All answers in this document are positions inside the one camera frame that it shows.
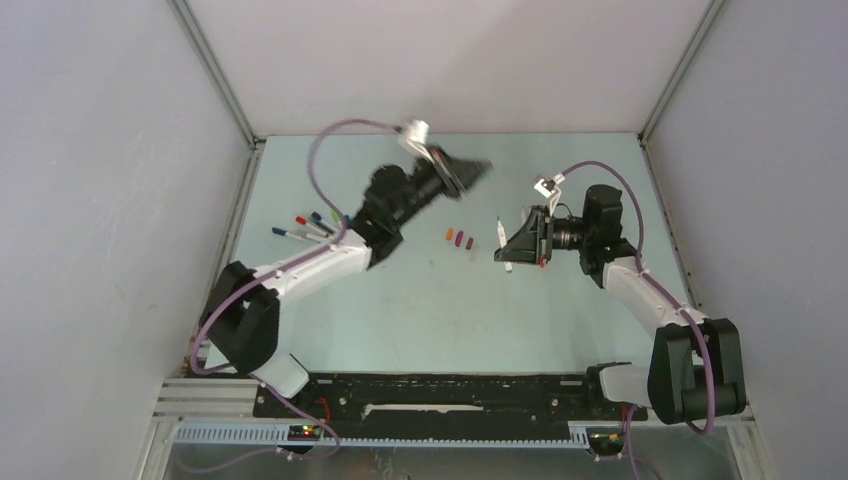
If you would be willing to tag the aluminium frame rail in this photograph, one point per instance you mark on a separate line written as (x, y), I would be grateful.
(655, 139)
(227, 100)

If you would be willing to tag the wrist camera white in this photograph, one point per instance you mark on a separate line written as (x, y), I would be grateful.
(549, 188)
(413, 136)

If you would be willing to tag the grey cable duct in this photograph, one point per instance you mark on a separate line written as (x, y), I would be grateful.
(284, 435)

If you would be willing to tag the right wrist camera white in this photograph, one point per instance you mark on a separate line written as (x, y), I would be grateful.
(549, 188)

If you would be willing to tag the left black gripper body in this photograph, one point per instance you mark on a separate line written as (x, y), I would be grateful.
(434, 175)

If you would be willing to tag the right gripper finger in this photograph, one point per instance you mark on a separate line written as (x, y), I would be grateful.
(536, 220)
(523, 248)

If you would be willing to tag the aluminium frame rail right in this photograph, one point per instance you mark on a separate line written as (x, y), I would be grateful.
(655, 139)

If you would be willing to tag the green cap thin marker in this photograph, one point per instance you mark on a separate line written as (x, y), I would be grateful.
(502, 239)

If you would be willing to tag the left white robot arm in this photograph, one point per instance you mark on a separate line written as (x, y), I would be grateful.
(242, 314)

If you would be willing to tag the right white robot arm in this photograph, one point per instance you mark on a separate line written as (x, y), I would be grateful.
(695, 372)

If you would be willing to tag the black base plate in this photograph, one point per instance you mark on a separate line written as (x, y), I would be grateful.
(455, 406)

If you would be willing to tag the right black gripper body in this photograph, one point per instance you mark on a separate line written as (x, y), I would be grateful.
(564, 235)

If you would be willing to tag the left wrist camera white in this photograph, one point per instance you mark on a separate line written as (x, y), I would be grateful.
(413, 136)

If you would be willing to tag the navy cap marker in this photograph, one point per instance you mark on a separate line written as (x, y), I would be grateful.
(322, 223)

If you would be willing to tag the aluminium frame rail left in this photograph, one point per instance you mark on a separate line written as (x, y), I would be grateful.
(227, 100)

